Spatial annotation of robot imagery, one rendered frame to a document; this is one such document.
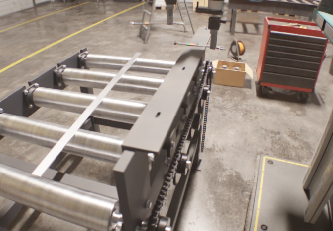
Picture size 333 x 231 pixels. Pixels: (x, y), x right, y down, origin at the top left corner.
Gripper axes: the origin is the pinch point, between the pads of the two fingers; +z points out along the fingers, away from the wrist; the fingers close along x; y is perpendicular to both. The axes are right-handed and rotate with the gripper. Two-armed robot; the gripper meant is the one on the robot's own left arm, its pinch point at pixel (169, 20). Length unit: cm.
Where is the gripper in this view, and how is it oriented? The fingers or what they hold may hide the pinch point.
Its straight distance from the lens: 123.1
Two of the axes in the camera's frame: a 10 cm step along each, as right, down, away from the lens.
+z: 0.0, 8.6, 5.2
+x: 0.7, 5.2, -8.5
